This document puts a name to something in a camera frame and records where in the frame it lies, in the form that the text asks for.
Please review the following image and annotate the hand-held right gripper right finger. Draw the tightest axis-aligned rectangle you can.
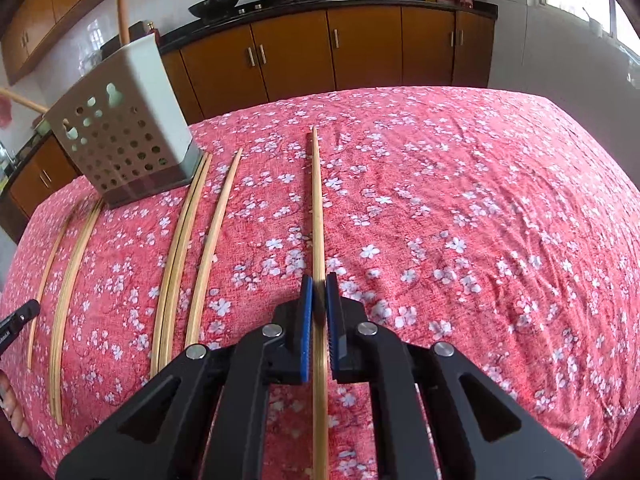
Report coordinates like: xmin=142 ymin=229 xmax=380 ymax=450
xmin=325 ymin=272 xmax=586 ymax=480

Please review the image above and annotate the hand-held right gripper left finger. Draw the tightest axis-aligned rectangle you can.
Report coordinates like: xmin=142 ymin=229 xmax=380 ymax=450
xmin=55 ymin=275 xmax=315 ymax=480

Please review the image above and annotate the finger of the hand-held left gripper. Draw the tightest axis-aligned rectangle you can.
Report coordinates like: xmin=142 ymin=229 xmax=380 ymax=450
xmin=0 ymin=299 xmax=41 ymax=353

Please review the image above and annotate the wooden chopstick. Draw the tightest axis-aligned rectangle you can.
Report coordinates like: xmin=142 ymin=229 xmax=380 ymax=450
xmin=157 ymin=154 xmax=213 ymax=372
xmin=26 ymin=202 xmax=81 ymax=372
xmin=184 ymin=147 xmax=244 ymax=350
xmin=50 ymin=199 xmax=105 ymax=427
xmin=0 ymin=87 xmax=47 ymax=115
xmin=306 ymin=126 xmax=331 ymax=480
xmin=150 ymin=154 xmax=208 ymax=380
xmin=114 ymin=0 xmax=132 ymax=46

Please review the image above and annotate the white perforated utensil holder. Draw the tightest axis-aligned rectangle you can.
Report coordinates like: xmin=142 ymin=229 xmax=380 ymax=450
xmin=44 ymin=35 xmax=207 ymax=210

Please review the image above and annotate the person's left hand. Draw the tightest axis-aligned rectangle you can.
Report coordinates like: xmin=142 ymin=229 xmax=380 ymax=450
xmin=0 ymin=367 xmax=32 ymax=438

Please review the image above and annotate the short wooden base cabinet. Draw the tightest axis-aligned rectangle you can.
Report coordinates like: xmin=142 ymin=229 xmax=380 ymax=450
xmin=0 ymin=130 xmax=83 ymax=241

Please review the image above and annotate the red floral tablecloth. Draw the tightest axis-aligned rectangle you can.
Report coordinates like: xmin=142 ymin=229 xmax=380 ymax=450
xmin=0 ymin=85 xmax=640 ymax=480

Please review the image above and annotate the long wooden base cabinet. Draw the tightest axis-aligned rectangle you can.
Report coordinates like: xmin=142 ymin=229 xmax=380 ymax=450
xmin=160 ymin=5 xmax=496 ymax=126

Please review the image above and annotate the dark wooden box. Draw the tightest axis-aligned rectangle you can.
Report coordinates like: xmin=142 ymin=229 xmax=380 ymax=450
xmin=100 ymin=20 xmax=161 ymax=61

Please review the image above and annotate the black gas stove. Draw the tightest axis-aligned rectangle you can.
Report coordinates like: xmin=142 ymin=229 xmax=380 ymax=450
xmin=220 ymin=0 xmax=323 ymax=17

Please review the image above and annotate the black countertop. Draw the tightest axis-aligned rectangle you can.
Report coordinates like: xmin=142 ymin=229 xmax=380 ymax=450
xmin=100 ymin=0 xmax=499 ymax=56

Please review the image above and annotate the black wok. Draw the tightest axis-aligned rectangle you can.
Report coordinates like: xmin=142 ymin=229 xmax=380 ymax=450
xmin=188 ymin=0 xmax=242 ymax=17

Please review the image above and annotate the wide wooden wall cabinet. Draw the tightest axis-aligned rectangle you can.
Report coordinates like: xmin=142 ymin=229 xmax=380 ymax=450
xmin=0 ymin=0 xmax=171 ymax=86

